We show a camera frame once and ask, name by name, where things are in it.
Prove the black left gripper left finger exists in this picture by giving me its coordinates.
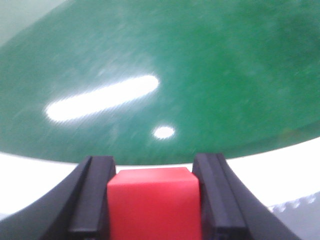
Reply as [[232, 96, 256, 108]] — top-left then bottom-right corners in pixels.
[[0, 156, 116, 240]]

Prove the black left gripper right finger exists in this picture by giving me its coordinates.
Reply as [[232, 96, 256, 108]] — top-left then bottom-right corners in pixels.
[[192, 153, 299, 240]]

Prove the red cube block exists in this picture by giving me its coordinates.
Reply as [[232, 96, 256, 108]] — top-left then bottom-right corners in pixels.
[[106, 167, 202, 240]]

